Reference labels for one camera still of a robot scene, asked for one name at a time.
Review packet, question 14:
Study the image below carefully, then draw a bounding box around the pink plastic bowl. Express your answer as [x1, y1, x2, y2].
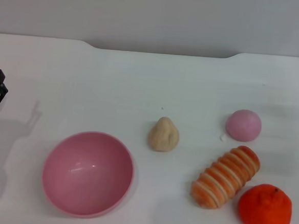
[39, 127, 138, 222]

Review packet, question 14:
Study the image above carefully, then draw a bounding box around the beige egg yolk pastry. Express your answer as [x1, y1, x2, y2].
[146, 115, 181, 153]

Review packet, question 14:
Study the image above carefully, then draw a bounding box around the striped orange bread roll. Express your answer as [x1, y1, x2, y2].
[189, 142, 262, 212]

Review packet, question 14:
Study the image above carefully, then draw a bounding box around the pink round bun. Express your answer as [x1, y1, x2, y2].
[224, 108, 264, 143]

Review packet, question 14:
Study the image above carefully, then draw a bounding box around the orange tangerine toy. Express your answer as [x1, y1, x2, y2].
[236, 182, 294, 224]

